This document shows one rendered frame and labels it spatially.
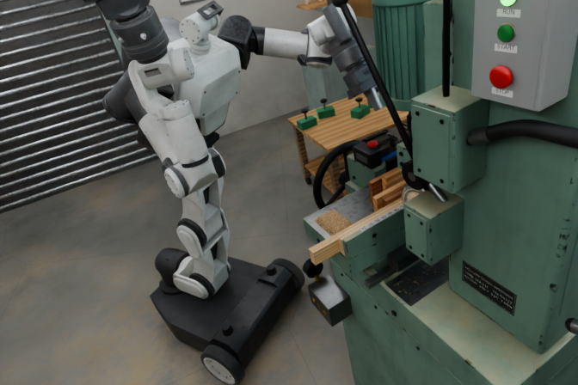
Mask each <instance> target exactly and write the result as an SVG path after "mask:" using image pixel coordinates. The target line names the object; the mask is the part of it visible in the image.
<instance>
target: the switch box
mask: <svg viewBox="0 0 578 385"><path fill-rule="evenodd" d="M497 9H521V11H520V18H517V17H502V16H497ZM504 22H510V23H512V24H513V25H514V26H515V29H516V36H515V38H514V39H513V40H512V41H510V42H508V43H504V42H501V41H500V40H499V39H498V37H497V29H498V27H499V26H500V25H501V24H502V23H504ZM577 35H578V0H517V2H516V4H515V5H513V6H511V7H506V6H504V5H503V4H502V3H501V0H475V20H474V41H473V63H472V84H471V94H472V95H473V96H476V97H480V98H483V99H487V100H491V101H497V102H500V103H504V104H508V105H511V106H515V107H521V108H524V109H528V110H532V111H535V112H540V111H542V110H544V109H546V108H547V107H549V106H551V105H553V104H555V103H556V102H558V101H560V100H562V99H564V98H565V97H566V96H567V95H568V91H569V81H570V76H571V71H572V66H573V61H574V55H575V46H576V41H577ZM495 44H502V45H509V46H517V53H511V52H499V51H495ZM498 65H504V66H506V67H508V69H510V70H511V72H512V75H513V80H512V82H511V84H510V85H509V86H508V87H506V88H504V89H505V90H509V91H513V98H510V97H506V96H503V95H496V94H492V87H494V86H493V85H492V83H491V82H490V80H489V73H490V71H491V70H492V69H493V68H494V67H496V66H498ZM494 88H495V87H494Z"/></svg>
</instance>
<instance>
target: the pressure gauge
mask: <svg viewBox="0 0 578 385"><path fill-rule="evenodd" d="M302 270H303V272H304V273H305V274H306V275H307V276H308V277H309V278H315V281H319V280H320V277H319V274H320V273H321V272H322V270H323V263H322V262H321V263H320V264H318V265H316V266H315V265H314V264H313V263H312V262H311V257H310V258H309V259H307V260H306V261H305V262H304V264H303V267H302Z"/></svg>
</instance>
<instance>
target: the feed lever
mask: <svg viewBox="0 0 578 385"><path fill-rule="evenodd" d="M331 2H332V4H333V5H334V6H336V7H337V8H341V11H342V13H343V14H344V16H345V19H346V21H347V24H348V26H349V27H350V29H351V31H352V34H353V36H354V38H355V40H356V42H357V44H358V47H359V49H360V51H361V53H362V55H363V57H364V60H365V61H366V64H367V66H368V68H369V70H370V72H371V74H372V77H373V79H374V81H375V83H376V85H377V87H378V90H379V92H380V94H381V95H382V98H383V100H384V103H385V105H386V106H387V108H388V110H389V113H390V116H391V117H392V119H393V121H394V123H395V126H396V128H397V130H398V132H399V134H400V136H401V139H402V141H403V143H404V145H405V147H406V149H407V151H408V153H409V156H410V158H411V160H410V161H408V162H405V163H404V164H403V167H402V174H403V178H404V180H405V182H406V183H407V184H408V185H409V186H410V187H412V188H414V189H415V190H421V189H422V188H424V187H426V186H427V187H428V188H429V189H430V191H431V192H432V193H433V195H434V196H435V197H436V199H438V200H439V201H440V202H444V203H445V202H447V201H448V198H447V197H446V195H445V194H444V193H443V192H442V191H441V190H440V188H439V187H438V186H436V185H434V184H432V183H430V182H428V181H426V180H423V179H422V178H420V177H418V176H416V175H414V169H413V149H412V143H411V141H410V139H409V135H408V133H407V132H406V130H405V128H404V126H403V122H402V121H401V119H400V117H399V115H398V113H397V110H396V108H395V106H394V104H393V102H392V100H391V98H390V95H389V93H388V91H387V89H386V87H385V85H384V82H383V80H382V78H381V76H380V75H379V73H378V69H377V67H376V65H375V64H374V62H373V60H372V56H371V54H370V53H369V51H368V49H367V47H366V43H365V41H364V40H363V38H362V36H361V34H360V31H359V29H358V27H357V25H356V23H355V21H354V19H353V16H352V14H351V12H350V10H349V8H348V6H347V2H348V0H331Z"/></svg>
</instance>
